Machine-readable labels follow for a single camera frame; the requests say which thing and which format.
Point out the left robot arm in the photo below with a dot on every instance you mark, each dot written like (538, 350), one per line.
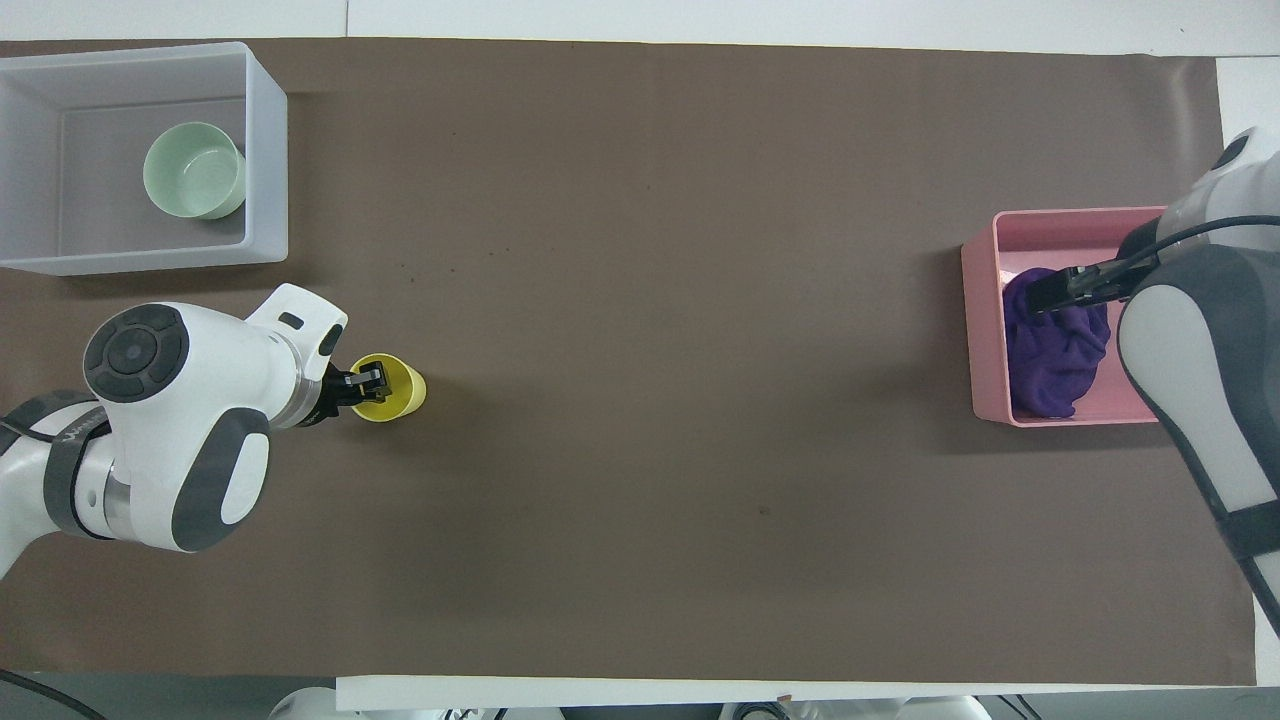
(190, 400)

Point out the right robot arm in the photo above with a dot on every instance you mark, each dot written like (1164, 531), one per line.
(1200, 350)

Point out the purple cloth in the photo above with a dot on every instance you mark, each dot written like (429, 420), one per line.
(1050, 355)

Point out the pink plastic box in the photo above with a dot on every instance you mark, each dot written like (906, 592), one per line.
(985, 330)

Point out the translucent white plastic box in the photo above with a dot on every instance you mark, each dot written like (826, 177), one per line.
(265, 150)

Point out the yellow cup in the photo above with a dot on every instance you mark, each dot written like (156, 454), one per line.
(404, 392)

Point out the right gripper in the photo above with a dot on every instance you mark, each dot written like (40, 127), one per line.
(1100, 277)

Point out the pale green bowl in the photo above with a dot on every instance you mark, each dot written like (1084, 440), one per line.
(190, 175)

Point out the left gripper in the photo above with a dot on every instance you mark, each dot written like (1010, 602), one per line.
(336, 394)

